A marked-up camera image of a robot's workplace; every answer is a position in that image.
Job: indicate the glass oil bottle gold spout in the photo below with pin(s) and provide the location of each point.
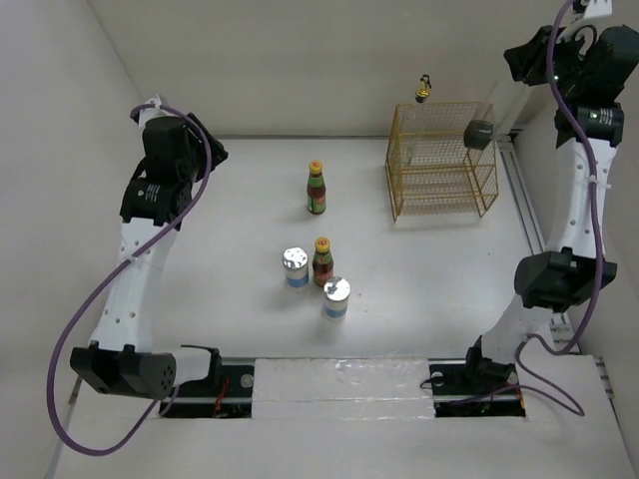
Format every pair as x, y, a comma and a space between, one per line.
479, 130

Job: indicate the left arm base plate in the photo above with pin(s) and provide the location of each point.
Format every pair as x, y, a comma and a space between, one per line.
228, 395

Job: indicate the salt shaker blue label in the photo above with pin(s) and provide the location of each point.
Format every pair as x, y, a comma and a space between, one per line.
295, 262
336, 294

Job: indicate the yellow wire rack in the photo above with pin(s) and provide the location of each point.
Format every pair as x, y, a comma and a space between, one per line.
445, 177

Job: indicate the aluminium rail right side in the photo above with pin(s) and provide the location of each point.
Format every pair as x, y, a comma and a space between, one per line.
558, 330

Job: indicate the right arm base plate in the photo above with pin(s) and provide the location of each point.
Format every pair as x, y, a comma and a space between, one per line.
457, 394

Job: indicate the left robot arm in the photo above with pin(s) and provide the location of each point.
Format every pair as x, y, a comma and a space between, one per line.
120, 359

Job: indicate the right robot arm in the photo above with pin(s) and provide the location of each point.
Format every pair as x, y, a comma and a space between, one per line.
589, 121

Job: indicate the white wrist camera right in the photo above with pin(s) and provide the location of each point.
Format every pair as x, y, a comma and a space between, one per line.
590, 10

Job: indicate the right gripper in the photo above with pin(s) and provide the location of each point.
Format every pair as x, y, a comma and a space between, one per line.
520, 59

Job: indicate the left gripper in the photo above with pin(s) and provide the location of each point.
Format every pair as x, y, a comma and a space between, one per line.
195, 141

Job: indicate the red sauce bottle yellow cap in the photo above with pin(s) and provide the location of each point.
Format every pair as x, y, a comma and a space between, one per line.
316, 189

